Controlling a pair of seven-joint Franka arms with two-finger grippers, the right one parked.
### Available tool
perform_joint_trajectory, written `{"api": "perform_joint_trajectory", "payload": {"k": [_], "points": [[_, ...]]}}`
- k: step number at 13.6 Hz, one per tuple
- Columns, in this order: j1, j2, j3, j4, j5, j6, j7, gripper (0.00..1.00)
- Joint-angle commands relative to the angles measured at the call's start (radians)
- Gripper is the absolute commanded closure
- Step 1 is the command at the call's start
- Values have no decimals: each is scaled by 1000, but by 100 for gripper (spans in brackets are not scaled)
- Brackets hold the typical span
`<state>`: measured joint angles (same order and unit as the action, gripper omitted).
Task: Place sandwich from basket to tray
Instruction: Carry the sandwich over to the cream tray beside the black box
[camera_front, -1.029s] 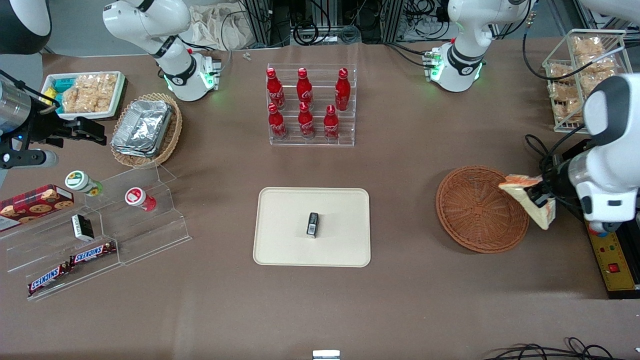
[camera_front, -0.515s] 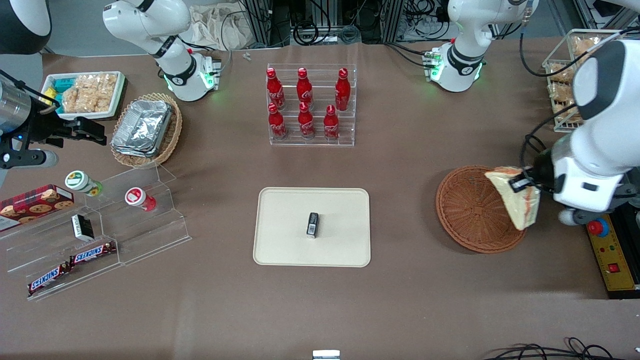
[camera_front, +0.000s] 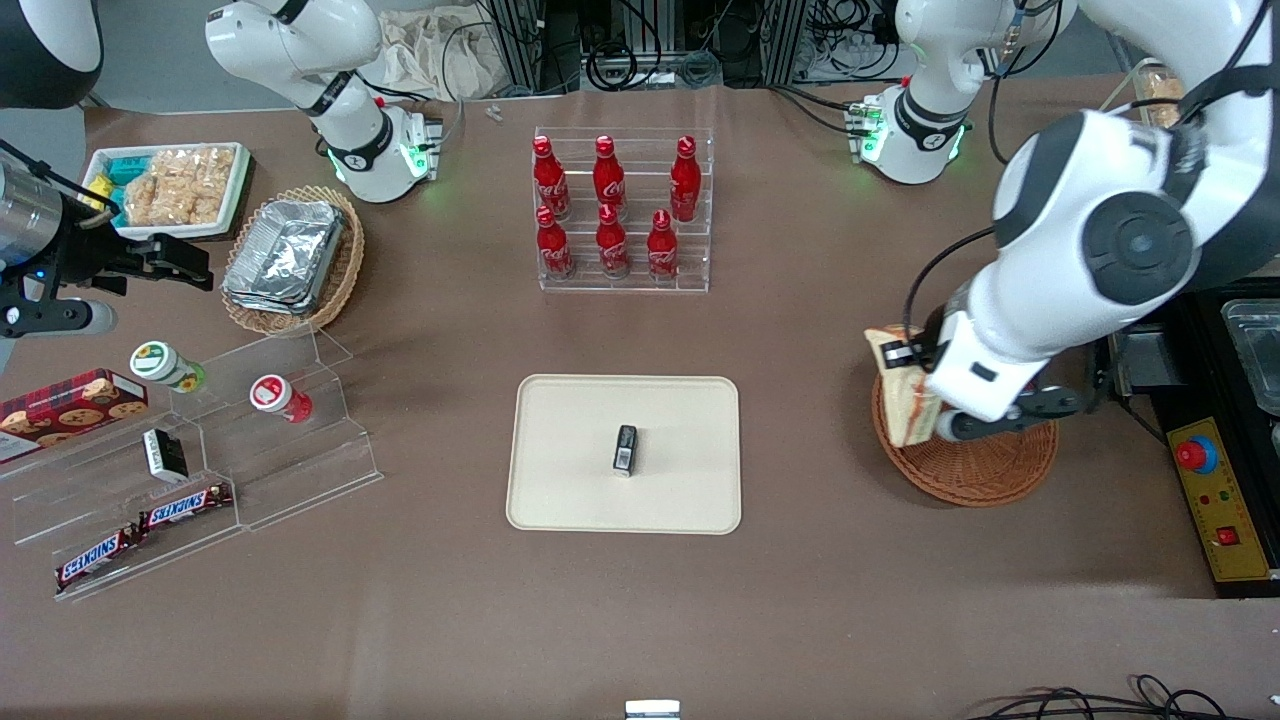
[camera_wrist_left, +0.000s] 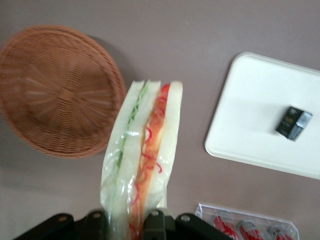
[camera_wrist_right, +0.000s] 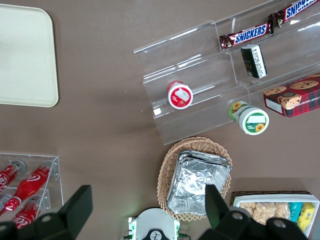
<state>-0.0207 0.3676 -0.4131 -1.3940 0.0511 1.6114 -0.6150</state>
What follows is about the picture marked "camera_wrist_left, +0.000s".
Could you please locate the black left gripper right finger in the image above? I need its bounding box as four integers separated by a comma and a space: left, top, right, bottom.
142, 209, 235, 240

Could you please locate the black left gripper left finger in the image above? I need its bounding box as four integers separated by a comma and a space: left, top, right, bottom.
13, 209, 109, 240

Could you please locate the plastic white bread sandwich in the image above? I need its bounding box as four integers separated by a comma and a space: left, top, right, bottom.
99, 79, 184, 240

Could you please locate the round brown wicker basket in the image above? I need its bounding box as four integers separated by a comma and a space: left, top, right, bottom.
0, 24, 127, 160

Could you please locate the cream plastic tray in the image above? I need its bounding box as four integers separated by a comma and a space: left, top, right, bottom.
204, 51, 320, 180

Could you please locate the clear acrylic bottle box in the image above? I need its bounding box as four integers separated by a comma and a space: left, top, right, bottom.
194, 202, 300, 240

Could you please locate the black chocolate box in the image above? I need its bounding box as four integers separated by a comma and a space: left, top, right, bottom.
274, 105, 314, 143

